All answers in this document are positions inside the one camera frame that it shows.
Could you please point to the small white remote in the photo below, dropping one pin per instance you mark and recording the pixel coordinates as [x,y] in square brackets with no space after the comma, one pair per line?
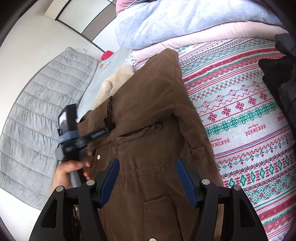
[106,65]

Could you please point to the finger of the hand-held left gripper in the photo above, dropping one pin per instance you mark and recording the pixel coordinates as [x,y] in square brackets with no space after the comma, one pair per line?
[99,133]

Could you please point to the person's left hand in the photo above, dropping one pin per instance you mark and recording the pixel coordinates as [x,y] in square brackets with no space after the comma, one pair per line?
[66,172]

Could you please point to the pink pillow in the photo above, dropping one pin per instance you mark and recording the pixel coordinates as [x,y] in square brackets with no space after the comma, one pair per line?
[119,5]

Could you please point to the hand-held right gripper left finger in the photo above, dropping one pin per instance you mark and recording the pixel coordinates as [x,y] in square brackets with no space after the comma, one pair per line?
[111,183]

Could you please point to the light blue blanket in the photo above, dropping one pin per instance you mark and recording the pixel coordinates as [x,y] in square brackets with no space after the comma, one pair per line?
[173,20]

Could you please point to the brown coat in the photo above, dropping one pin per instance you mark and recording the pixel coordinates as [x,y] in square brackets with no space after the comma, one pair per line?
[150,139]

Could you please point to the black clothing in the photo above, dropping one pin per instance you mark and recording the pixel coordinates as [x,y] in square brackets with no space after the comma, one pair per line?
[279,69]

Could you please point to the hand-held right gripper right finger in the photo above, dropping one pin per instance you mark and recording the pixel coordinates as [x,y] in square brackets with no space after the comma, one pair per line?
[185,183]

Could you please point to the grey quilted headboard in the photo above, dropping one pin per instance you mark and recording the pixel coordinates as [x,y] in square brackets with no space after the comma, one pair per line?
[34,115]

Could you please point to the patterned knit-print blanket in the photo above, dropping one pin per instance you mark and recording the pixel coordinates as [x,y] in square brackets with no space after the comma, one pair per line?
[242,120]

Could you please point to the white sliding-door wardrobe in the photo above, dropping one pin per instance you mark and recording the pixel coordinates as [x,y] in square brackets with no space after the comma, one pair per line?
[92,25]

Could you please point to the light pink blanket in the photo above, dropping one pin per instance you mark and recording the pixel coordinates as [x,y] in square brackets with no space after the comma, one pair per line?
[208,34]

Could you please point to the white fringed cloth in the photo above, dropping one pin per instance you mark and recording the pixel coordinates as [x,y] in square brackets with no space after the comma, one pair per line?
[129,56]

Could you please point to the grey plush bed cover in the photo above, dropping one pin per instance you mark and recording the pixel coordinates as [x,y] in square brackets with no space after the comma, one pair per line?
[99,78]

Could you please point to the red object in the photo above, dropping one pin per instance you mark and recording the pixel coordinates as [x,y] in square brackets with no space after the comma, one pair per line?
[106,55]

